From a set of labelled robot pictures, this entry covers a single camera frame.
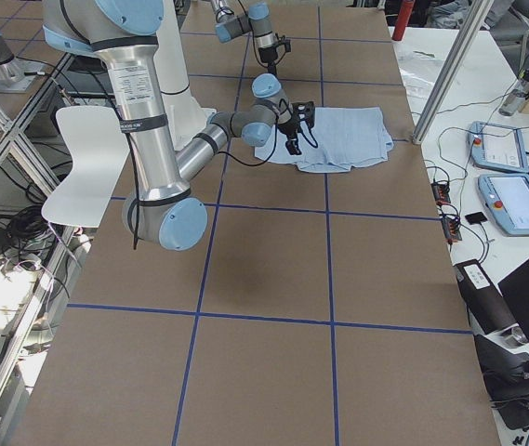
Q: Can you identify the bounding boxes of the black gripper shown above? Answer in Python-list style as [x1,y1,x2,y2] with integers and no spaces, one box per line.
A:
[258,45,279,76]
[277,118,301,155]

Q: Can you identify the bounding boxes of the clear plastic bag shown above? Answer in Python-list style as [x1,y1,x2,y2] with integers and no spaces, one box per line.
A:
[397,49,444,98]

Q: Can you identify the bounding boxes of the upper blue teach pendant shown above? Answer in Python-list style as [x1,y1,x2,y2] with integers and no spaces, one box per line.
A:
[468,121,529,174]

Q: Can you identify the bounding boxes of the white central pillar with base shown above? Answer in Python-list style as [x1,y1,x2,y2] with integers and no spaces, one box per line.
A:
[154,0,216,151]

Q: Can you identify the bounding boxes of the black box device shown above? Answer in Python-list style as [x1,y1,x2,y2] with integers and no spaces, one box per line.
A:
[453,259,517,334]

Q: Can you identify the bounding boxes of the blue teach pendant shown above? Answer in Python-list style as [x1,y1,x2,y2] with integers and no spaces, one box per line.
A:
[477,174,529,236]
[468,121,529,174]

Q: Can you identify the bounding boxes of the light blue button shirt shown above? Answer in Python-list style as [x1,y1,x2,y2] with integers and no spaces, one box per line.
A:
[255,107,394,174]

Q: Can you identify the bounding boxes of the white plastic chair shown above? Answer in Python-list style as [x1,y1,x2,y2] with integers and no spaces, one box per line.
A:
[42,106,128,228]

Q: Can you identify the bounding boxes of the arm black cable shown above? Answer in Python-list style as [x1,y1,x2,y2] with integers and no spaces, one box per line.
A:
[124,99,321,252]
[233,0,293,69]

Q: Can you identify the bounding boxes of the red cylinder bottle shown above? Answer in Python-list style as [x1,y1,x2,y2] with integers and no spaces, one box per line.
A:
[391,0,415,42]

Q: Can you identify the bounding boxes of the grey water bottle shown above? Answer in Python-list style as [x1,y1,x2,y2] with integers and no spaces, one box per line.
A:
[498,68,529,117]

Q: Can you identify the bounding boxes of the brown paper table cover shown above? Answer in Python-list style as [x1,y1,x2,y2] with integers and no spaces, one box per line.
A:
[12,6,499,445]

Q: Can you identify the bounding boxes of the aluminium frame post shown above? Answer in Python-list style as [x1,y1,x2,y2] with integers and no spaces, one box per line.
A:
[411,1,493,145]

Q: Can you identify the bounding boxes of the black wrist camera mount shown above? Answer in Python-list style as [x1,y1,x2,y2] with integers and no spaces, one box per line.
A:
[274,34,291,54]
[292,101,315,130]

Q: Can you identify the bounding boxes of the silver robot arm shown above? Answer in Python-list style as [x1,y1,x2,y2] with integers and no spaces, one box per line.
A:
[210,0,291,75]
[43,1,303,251]

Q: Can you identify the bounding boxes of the lower blue teach pendant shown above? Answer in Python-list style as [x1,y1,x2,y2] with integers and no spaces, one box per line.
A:
[477,174,529,236]

